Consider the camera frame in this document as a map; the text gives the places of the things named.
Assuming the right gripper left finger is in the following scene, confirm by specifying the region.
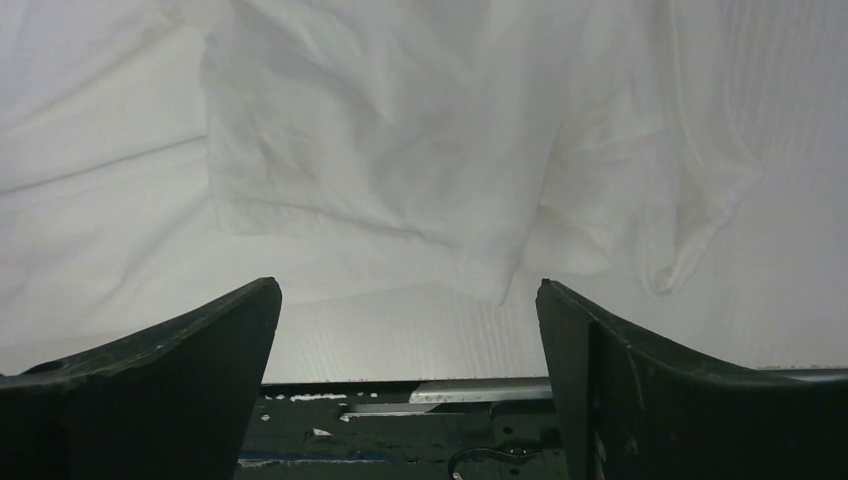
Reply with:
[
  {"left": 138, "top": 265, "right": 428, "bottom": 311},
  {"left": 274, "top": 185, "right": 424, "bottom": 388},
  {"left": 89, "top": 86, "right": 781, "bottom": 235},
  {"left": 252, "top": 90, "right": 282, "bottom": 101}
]
[{"left": 1, "top": 277, "right": 282, "bottom": 479}]

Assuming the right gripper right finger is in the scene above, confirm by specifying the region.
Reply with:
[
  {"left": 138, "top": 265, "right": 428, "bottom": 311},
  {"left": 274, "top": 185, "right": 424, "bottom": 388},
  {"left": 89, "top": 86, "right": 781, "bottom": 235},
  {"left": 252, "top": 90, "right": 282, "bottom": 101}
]
[{"left": 536, "top": 279, "right": 847, "bottom": 479}]

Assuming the white printed t shirt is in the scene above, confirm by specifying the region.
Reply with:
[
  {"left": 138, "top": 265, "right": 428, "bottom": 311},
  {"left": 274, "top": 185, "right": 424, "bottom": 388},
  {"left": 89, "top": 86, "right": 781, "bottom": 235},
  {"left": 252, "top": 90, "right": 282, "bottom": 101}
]
[{"left": 1, "top": 1, "right": 761, "bottom": 345}]

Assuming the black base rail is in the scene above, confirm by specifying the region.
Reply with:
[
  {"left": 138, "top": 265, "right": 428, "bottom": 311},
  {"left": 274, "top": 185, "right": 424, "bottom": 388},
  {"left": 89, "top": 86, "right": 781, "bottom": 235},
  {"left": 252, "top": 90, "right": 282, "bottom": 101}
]
[{"left": 233, "top": 368, "right": 848, "bottom": 480}]

